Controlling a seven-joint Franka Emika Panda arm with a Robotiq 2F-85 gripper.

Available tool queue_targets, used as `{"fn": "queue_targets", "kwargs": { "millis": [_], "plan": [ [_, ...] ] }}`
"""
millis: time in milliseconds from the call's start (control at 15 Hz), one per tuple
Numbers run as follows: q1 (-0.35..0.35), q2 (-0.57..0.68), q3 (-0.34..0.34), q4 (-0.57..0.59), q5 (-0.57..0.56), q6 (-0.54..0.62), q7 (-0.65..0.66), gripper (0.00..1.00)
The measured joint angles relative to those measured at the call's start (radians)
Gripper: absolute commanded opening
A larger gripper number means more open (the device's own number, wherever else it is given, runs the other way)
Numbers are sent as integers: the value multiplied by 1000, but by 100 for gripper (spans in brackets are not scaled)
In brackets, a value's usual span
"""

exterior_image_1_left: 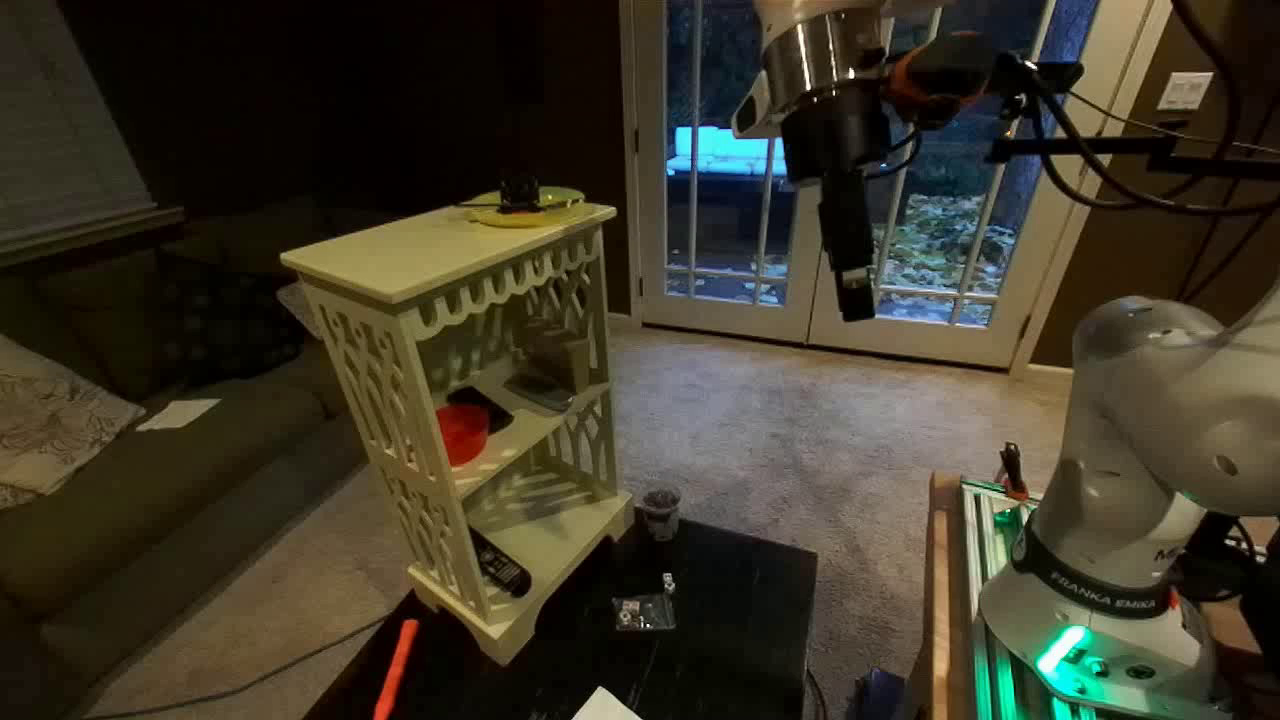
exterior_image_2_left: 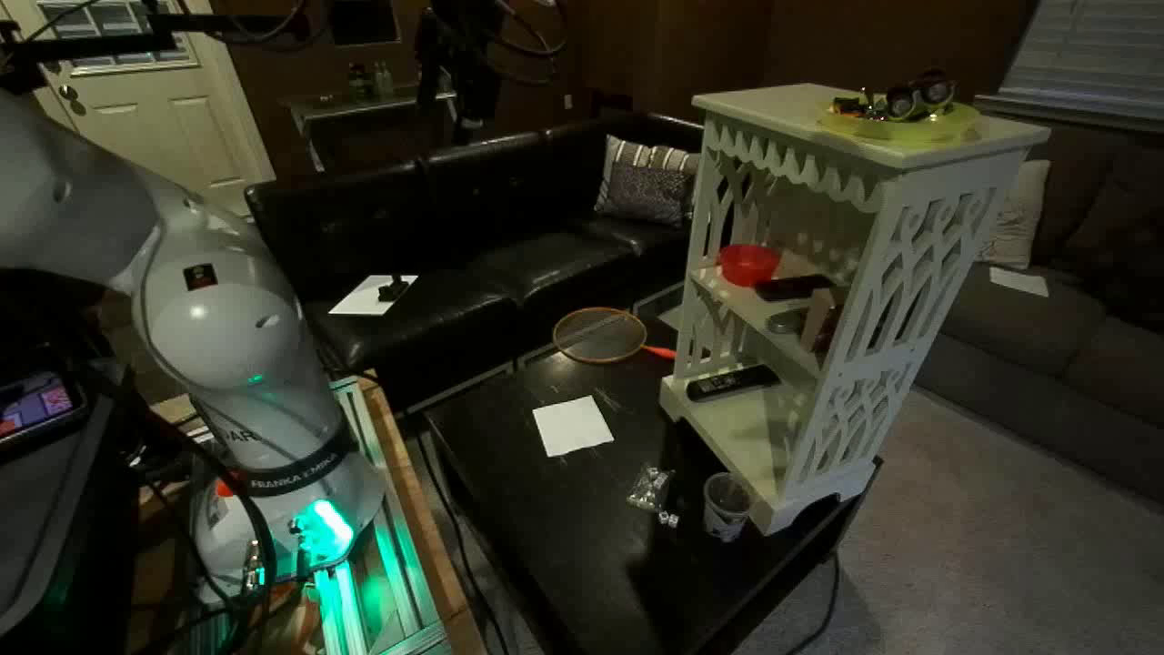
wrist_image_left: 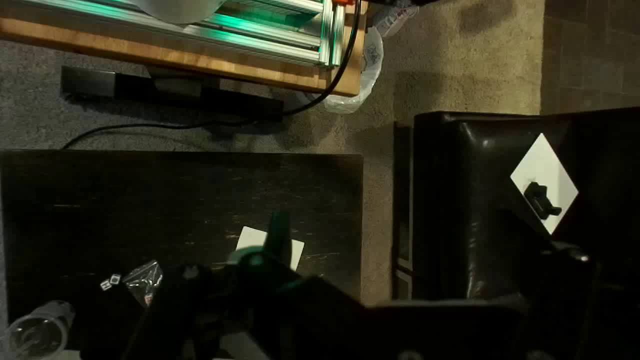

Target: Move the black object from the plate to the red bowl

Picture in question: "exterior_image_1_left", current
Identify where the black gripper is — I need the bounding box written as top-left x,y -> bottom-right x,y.
778,94 -> 894,325

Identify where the small black object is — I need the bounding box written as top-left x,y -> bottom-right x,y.
495,170 -> 545,211

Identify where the yellow-green plate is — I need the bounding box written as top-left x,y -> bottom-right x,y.
458,182 -> 590,231

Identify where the blue object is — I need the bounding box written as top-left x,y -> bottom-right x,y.
850,666 -> 911,720

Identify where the red bowl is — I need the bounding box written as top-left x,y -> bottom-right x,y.
430,398 -> 495,469

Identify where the white french door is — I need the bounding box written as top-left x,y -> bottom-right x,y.
615,0 -> 1176,373

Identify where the small red black clamp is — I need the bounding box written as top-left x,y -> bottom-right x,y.
995,439 -> 1033,505

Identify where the small dark cup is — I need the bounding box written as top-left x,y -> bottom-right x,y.
635,483 -> 685,544

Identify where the black coffee table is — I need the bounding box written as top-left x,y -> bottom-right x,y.
304,515 -> 818,720

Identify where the small clear plastic packet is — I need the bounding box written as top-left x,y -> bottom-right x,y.
606,593 -> 678,637

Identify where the black remote control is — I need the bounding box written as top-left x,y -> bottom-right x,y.
465,529 -> 536,598

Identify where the white lattice shelf unit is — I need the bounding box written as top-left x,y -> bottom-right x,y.
276,195 -> 635,666

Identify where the white paper sheet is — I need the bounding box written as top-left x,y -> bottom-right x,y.
130,397 -> 222,434
570,684 -> 644,720

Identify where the gray couch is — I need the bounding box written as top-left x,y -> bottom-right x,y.
0,253 -> 371,720

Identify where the window blind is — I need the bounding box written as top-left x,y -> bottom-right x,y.
0,0 -> 184,263

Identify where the light couch pillow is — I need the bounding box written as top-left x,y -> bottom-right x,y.
0,330 -> 149,512

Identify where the wrist camera with orange trim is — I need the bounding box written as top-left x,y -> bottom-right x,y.
884,28 -> 1016,134

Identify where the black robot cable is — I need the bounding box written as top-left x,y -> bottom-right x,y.
992,47 -> 1280,225

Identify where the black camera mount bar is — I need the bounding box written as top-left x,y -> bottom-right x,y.
983,125 -> 1280,182

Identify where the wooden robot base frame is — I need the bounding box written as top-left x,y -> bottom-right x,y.
923,469 -> 1280,720

